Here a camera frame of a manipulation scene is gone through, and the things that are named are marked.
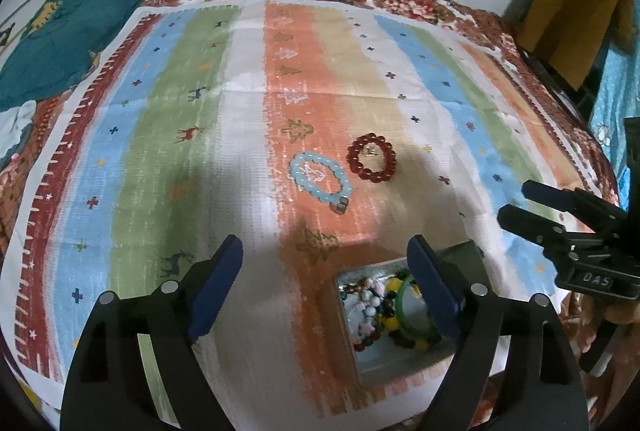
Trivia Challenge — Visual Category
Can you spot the striped colourful play mat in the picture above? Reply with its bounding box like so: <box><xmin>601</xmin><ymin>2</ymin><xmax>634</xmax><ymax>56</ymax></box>
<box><xmin>0</xmin><ymin>0</ymin><xmax>618</xmax><ymax>431</ymax></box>

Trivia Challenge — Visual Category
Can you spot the teal blue pillow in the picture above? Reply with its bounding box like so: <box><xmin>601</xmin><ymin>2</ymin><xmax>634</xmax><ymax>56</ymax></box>
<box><xmin>1</xmin><ymin>0</ymin><xmax>141</xmax><ymax>110</ymax></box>

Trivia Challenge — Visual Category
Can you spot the multicolour glass bead bracelet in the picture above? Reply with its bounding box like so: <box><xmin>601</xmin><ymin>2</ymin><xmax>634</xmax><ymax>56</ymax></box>
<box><xmin>339</xmin><ymin>277</ymin><xmax>396</xmax><ymax>353</ymax></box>

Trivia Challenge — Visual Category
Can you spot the yellow wooden furniture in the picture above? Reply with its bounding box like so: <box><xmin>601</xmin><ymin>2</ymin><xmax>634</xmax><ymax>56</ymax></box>
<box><xmin>516</xmin><ymin>0</ymin><xmax>638</xmax><ymax>90</ymax></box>

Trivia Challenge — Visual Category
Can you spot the light blue bead bracelet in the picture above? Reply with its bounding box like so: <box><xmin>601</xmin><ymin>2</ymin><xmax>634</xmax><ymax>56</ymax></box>
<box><xmin>290</xmin><ymin>150</ymin><xmax>354</xmax><ymax>214</ymax></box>

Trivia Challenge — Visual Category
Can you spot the silver metal jewelry box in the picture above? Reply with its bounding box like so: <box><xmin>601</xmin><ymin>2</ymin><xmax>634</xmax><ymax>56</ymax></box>
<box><xmin>333</xmin><ymin>239</ymin><xmax>490</xmax><ymax>389</ymax></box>

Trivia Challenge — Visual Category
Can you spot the white crumpled cloth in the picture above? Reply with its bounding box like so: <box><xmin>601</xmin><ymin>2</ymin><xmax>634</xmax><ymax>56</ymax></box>
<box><xmin>0</xmin><ymin>100</ymin><xmax>37</xmax><ymax>170</ymax></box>

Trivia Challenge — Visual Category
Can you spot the green jade bangle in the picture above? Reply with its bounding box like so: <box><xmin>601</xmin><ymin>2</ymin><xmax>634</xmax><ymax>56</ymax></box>
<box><xmin>395</xmin><ymin>274</ymin><xmax>442</xmax><ymax>345</ymax></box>

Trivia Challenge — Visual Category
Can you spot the dark red bead bracelet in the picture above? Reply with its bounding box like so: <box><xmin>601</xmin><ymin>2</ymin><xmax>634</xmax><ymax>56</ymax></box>
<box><xmin>346</xmin><ymin>132</ymin><xmax>397</xmax><ymax>183</ymax></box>

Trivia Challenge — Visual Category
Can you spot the right human hand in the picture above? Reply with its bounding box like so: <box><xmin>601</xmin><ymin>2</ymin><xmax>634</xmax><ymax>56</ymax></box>
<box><xmin>561</xmin><ymin>292</ymin><xmax>639</xmax><ymax>428</ymax></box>

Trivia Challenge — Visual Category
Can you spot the yellow and black bead bracelet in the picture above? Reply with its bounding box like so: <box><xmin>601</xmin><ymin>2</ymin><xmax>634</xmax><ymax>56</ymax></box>
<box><xmin>380</xmin><ymin>277</ymin><xmax>442</xmax><ymax>352</ymax></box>

